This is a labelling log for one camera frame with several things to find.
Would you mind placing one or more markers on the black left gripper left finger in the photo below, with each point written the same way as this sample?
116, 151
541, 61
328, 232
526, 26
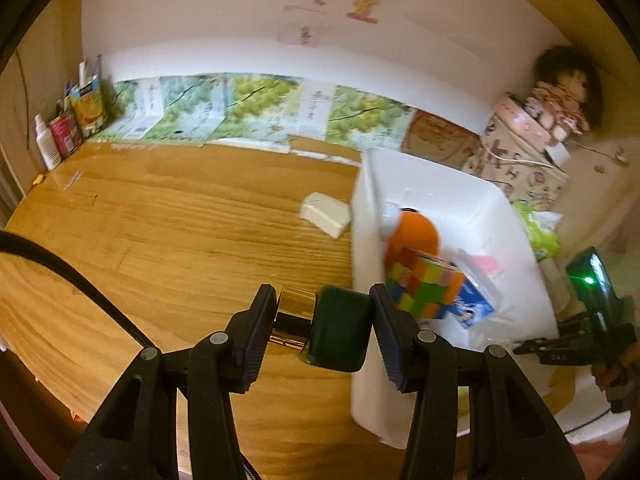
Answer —
133, 434

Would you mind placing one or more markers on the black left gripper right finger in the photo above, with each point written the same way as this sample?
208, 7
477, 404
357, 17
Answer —
513, 435

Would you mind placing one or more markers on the white plastic storage bin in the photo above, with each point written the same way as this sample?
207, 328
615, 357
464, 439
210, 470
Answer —
469, 214

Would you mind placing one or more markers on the colourful rubik's cube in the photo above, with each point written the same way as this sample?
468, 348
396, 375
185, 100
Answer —
422, 284

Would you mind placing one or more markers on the green gold perfume bottle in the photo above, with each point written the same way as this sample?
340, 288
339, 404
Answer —
329, 328

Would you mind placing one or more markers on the orange blue tape measure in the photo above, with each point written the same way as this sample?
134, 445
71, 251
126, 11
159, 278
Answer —
413, 231

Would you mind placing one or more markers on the pink lint roller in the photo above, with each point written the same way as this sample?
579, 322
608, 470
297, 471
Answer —
480, 271

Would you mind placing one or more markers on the white toy camera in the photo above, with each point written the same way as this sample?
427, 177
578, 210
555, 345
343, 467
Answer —
469, 308

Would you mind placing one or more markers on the person's right hand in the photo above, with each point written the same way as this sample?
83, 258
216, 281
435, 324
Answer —
620, 381

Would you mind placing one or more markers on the green tissue pack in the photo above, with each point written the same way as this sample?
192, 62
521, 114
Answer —
540, 228

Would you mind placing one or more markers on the letter print fabric basket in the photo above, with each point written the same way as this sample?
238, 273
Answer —
521, 173

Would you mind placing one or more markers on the brown haired rag doll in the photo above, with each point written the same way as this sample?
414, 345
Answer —
566, 98

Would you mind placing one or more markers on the pink round tin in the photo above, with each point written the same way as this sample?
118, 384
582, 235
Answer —
510, 111

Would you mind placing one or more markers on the brown cartoon cardboard box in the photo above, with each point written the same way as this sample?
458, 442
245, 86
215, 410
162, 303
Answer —
438, 140

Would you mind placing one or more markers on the white rectangular case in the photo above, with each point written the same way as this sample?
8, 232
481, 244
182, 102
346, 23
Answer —
326, 213

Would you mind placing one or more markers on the white bottle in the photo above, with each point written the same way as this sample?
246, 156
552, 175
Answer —
46, 143

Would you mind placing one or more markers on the red box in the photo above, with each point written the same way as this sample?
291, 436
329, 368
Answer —
67, 139

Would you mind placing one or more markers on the grape print cardboard box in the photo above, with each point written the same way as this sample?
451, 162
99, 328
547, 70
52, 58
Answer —
251, 109

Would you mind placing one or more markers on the orange juice carton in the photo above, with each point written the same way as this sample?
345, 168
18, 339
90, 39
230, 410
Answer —
88, 107

